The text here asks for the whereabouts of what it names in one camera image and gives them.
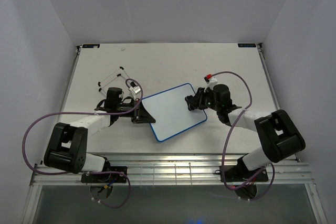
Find purple cable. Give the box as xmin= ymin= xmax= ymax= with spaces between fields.
xmin=22 ymin=78 xmax=144 ymax=209
xmin=207 ymin=71 xmax=276 ymax=201

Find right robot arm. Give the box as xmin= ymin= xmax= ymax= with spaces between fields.
xmin=185 ymin=84 xmax=306 ymax=182

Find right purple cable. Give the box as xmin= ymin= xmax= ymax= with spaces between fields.
xmin=207 ymin=71 xmax=276 ymax=201

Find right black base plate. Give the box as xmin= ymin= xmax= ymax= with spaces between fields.
xmin=214 ymin=165 xmax=269 ymax=183

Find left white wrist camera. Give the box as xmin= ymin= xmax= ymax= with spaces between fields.
xmin=129 ymin=81 xmax=141 ymax=100

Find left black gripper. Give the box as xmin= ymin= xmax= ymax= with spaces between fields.
xmin=117 ymin=98 xmax=156 ymax=124

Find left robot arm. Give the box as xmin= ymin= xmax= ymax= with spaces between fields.
xmin=44 ymin=86 xmax=156 ymax=182

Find wire whiteboard easel stand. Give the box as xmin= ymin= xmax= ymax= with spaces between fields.
xmin=98 ymin=66 xmax=129 ymax=93

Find right blue table label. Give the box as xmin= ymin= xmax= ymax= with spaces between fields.
xmin=237 ymin=43 xmax=256 ymax=48

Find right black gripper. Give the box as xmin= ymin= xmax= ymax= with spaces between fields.
xmin=188 ymin=87 xmax=221 ymax=112

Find left blue table label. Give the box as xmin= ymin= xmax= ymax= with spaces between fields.
xmin=82 ymin=44 xmax=100 ymax=49

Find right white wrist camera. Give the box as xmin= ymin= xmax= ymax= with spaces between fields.
xmin=204 ymin=74 xmax=218 ymax=91

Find blue framed small whiteboard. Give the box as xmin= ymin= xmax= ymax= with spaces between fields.
xmin=142 ymin=83 xmax=207 ymax=143

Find blue table label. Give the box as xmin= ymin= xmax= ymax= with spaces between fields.
xmin=82 ymin=44 xmax=100 ymax=49
xmin=237 ymin=43 xmax=256 ymax=48

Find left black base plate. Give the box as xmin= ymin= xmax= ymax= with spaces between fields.
xmin=80 ymin=165 xmax=128 ymax=184

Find black whiteboard eraser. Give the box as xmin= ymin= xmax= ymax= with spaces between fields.
xmin=185 ymin=95 xmax=196 ymax=111

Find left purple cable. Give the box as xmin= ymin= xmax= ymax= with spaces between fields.
xmin=22 ymin=78 xmax=144 ymax=209

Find aluminium front rail frame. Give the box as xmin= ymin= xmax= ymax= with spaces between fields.
xmin=31 ymin=153 xmax=316 ymax=187

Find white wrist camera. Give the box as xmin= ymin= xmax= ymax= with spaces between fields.
xmin=129 ymin=81 xmax=141 ymax=100
xmin=204 ymin=74 xmax=218 ymax=91

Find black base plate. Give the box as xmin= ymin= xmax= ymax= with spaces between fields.
xmin=80 ymin=165 xmax=128 ymax=184
xmin=214 ymin=165 xmax=269 ymax=183

